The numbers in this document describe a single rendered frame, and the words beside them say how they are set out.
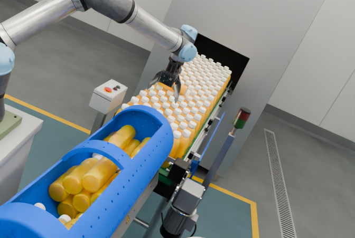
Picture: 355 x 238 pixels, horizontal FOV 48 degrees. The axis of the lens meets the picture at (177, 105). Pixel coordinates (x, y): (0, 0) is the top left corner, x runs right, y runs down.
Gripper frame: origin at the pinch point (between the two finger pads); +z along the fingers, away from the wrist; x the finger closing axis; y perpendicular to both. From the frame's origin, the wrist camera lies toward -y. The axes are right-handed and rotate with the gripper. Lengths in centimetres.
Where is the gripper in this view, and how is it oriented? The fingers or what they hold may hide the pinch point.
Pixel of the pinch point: (161, 96)
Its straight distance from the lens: 187.9
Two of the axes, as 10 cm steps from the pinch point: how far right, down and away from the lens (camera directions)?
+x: 8.8, 4.6, -1.1
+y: -2.7, 3.0, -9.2
